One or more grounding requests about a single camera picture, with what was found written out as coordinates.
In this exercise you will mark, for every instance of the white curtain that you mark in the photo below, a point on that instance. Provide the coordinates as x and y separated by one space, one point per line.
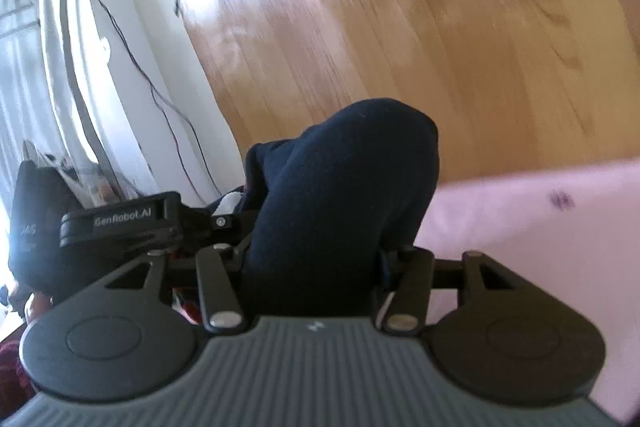
60 32

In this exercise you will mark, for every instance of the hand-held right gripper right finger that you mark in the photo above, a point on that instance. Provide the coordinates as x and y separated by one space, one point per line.
406 287

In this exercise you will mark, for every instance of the dark red clothing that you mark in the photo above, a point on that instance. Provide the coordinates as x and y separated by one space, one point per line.
12 372

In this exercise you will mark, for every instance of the navy patterned small garment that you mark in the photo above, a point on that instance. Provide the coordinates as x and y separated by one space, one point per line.
340 182

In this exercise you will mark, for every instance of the person's left hand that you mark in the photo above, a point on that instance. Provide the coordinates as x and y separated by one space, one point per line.
31 307

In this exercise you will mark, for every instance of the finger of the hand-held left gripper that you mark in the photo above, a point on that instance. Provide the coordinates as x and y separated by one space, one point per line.
218 222

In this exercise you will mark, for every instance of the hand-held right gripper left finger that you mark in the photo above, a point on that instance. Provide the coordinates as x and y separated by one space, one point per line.
216 279

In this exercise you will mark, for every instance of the pink bed sheet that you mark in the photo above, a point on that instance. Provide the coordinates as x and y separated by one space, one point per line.
525 217

